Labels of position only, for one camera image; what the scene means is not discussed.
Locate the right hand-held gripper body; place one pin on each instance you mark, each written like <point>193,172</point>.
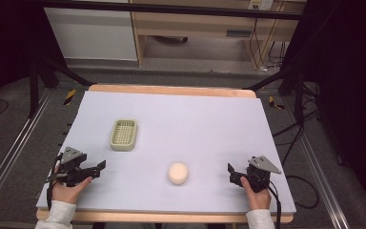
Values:
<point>260,173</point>

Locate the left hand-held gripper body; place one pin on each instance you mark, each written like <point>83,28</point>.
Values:
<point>73,160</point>

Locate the person's right hand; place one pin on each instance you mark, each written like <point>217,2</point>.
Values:
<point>258,199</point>

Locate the person's left hand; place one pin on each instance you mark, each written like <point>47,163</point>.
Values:
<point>67,192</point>

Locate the pale green soap dish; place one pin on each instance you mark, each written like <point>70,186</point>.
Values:
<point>124,135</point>

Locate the round cream soap bar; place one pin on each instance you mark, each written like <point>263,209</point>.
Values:
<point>178,173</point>

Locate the white foam table mat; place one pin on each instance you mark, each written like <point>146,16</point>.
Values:
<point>187,127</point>

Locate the yellow black floor tape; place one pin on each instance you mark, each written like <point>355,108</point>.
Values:
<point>70,96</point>
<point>275,103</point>

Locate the black metal stand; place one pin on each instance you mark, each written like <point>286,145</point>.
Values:
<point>35,86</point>
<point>295,86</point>

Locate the wooden table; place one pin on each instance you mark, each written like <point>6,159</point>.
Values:
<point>171,90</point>

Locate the white cabinet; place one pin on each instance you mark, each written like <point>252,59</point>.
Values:
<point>92,35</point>

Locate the black curtain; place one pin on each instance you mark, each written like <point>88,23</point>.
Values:
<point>349,79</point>
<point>9,41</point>

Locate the light wooden desk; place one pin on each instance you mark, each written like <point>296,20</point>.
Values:
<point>200,25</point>

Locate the metal floor rail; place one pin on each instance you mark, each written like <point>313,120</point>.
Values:
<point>321,178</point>
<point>12,149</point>

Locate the black metal frame bar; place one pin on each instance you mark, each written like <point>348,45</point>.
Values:
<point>171,9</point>

